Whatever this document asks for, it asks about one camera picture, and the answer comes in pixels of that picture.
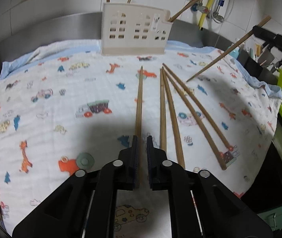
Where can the black utensil cup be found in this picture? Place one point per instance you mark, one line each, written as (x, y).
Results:
(252, 67)

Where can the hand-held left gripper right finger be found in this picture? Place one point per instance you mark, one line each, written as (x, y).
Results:
(150, 158)

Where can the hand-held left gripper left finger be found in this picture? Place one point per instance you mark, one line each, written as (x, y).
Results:
(134, 153)

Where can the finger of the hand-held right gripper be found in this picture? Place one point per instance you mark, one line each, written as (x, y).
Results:
(267, 36)

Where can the printed cartoon blanket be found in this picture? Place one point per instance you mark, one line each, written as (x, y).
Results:
(56, 79)

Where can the cream plastic utensil holder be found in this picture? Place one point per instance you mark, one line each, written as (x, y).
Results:
(131, 47)

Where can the metal water valve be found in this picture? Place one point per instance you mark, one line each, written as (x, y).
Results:
(200, 6)
(217, 16)

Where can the teal plastic bottle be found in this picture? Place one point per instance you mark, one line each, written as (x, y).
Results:
(234, 53)

